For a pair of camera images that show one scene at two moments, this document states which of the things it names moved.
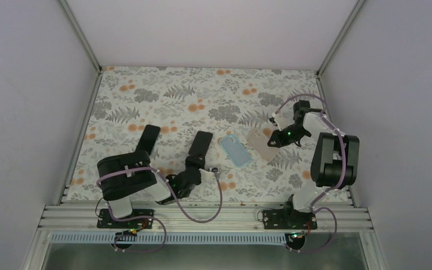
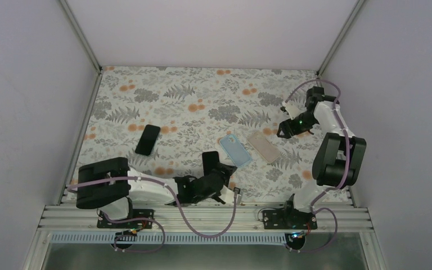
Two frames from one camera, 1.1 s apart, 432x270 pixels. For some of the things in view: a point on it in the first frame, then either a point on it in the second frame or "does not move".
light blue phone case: [235, 150] does not move
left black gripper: [191, 160] → [225, 169]
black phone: [201, 143] → [210, 158]
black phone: [148, 139] does not move
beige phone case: [259, 139] does not move
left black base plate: [106, 220] does not move
